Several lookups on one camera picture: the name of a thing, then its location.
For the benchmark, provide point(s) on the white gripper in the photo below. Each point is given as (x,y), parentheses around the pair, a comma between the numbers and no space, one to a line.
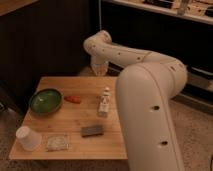
(100,69)

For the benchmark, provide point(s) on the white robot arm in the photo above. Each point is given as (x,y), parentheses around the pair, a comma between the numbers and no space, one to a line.
(145,85)

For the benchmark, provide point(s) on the orange carrot toy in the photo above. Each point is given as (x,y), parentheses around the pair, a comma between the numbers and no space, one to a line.
(73,99)

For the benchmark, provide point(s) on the white spray bottle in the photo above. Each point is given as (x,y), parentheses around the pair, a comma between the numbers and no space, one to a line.
(104,103)

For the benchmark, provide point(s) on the wooden table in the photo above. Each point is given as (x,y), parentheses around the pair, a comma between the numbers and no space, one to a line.
(70,118)

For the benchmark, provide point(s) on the grey sponge block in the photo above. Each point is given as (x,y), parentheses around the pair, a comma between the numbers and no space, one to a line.
(92,131)

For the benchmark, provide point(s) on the green bowl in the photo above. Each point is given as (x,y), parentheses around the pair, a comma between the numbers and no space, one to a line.
(45,101)

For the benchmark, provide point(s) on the white vertical pole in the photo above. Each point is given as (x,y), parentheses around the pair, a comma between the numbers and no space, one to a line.
(100,15)

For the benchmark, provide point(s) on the clear plastic packet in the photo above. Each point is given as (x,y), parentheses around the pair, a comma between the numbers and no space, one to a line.
(57,143)

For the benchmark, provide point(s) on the clear plastic cup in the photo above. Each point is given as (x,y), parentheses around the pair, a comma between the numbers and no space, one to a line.
(28,138)

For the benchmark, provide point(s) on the white shelf with clutter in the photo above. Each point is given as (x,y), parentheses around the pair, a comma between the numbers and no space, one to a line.
(195,10)

